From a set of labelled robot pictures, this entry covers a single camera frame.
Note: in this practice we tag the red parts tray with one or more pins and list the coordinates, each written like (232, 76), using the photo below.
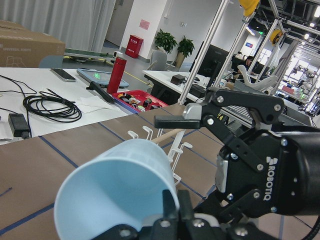
(137, 101)

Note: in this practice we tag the aluminium frame post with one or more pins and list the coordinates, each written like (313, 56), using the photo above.
(203, 50)

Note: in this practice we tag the black computer monitor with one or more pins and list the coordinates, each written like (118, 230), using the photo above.
(212, 63)

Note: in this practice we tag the red thermos bottle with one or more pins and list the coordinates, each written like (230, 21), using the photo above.
(116, 75)

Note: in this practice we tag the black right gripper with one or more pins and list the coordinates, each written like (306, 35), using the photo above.
(271, 172)

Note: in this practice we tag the black power adapter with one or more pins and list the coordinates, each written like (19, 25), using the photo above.
(18, 125)

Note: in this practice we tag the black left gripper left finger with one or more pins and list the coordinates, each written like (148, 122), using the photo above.
(169, 208)

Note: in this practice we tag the black smartphone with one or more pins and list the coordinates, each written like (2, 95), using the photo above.
(63, 75)

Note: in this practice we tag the cardboard box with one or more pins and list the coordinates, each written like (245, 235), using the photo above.
(23, 48)

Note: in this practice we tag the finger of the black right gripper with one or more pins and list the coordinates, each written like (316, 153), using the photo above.
(190, 119)

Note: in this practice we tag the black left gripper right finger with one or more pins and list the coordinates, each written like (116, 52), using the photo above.
(186, 209)

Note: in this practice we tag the light blue plastic cup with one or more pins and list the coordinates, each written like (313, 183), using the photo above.
(123, 185)

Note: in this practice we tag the red fire cabinet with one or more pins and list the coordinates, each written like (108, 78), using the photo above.
(133, 46)

